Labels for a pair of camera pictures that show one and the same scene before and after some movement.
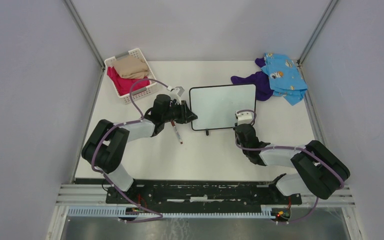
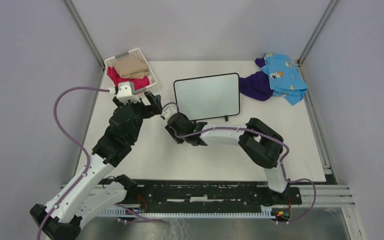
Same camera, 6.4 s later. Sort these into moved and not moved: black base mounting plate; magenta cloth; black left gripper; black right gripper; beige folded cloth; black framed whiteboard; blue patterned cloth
Moved: black framed whiteboard; black left gripper; black right gripper
Not moved: magenta cloth; black base mounting plate; beige folded cloth; blue patterned cloth
